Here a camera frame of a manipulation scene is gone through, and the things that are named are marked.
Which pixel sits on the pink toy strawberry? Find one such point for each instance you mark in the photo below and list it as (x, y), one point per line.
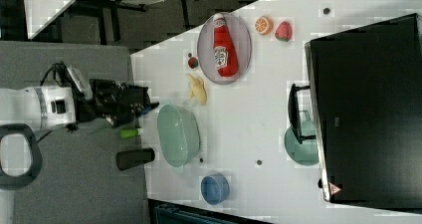
(284, 32)

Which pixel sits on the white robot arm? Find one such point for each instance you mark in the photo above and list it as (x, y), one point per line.
(54, 107)

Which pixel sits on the green mug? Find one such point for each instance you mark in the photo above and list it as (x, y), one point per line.
(302, 152)

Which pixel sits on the small red toy strawberry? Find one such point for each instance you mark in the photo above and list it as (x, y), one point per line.
(192, 62)

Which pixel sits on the grey round plate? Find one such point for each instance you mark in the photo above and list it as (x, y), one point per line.
(242, 43)

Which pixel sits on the green marker pen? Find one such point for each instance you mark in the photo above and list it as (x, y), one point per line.
(130, 132)

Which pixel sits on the blue plastic cup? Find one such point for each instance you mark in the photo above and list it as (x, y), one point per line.
(215, 188)

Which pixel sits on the green plastic strainer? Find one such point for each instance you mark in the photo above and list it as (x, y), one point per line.
(178, 134)

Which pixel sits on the black toaster oven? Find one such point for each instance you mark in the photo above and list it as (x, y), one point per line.
(366, 88)

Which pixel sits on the yellow toy banana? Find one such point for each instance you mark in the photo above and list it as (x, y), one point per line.
(197, 89)

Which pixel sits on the toy orange half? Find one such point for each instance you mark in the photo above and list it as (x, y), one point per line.
(264, 25)

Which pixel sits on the red ketchup bottle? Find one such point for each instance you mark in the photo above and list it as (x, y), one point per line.
(225, 56)

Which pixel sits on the black cylinder post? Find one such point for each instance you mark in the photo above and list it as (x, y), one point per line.
(132, 158)

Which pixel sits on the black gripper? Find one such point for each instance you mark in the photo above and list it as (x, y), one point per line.
(119, 104)

